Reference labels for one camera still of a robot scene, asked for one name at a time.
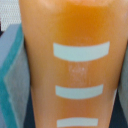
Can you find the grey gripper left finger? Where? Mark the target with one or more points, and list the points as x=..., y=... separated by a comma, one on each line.
x=14, y=77

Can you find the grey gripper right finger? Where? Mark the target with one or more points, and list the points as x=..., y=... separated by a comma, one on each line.
x=123, y=85

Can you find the orange bread loaf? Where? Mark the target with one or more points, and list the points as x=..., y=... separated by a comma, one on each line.
x=75, y=50

